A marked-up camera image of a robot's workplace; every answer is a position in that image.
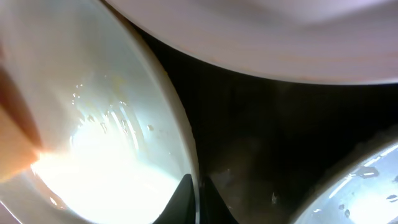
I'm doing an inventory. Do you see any cream white plate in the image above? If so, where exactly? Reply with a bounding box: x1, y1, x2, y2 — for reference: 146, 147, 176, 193
1, 0, 200, 223

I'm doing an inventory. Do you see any yellow green sponge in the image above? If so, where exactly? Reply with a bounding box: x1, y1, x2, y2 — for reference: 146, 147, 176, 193
1, 50, 40, 182

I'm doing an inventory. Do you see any pink plate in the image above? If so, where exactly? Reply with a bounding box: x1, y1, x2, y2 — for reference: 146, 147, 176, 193
109, 0, 397, 85

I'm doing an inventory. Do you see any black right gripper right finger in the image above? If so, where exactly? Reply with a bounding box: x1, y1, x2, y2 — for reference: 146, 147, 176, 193
200, 177, 238, 224

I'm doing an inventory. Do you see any large brown serving tray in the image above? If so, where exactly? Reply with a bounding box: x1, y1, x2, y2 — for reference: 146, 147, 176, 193
102, 0, 398, 224

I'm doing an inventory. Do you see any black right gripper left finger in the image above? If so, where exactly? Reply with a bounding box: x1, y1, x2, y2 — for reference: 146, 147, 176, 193
153, 174, 196, 224

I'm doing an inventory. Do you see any pale green plate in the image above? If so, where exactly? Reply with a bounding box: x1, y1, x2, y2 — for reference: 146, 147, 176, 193
291, 139, 397, 224

